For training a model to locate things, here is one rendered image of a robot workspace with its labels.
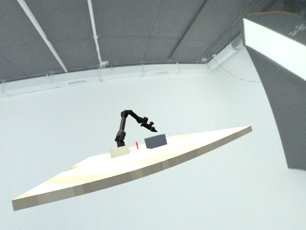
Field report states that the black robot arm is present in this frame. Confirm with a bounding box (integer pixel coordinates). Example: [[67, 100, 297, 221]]
[[115, 110, 148, 147]]

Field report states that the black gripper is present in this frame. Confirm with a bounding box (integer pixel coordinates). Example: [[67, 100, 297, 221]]
[[145, 124, 157, 132]]

